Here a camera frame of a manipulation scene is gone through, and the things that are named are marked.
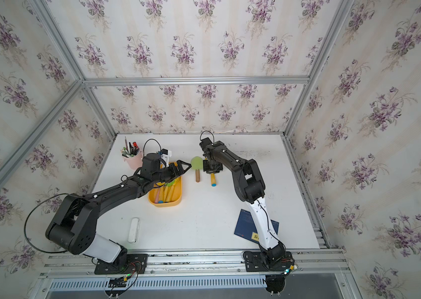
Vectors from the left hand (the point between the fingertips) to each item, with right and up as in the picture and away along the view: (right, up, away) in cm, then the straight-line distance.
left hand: (188, 170), depth 86 cm
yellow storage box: (-11, -13, +5) cm, 18 cm away
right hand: (+12, -3, +17) cm, 21 cm away
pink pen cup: (-30, +7, +10) cm, 32 cm away
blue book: (+27, -26, -2) cm, 37 cm away
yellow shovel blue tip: (+12, -6, +11) cm, 17 cm away
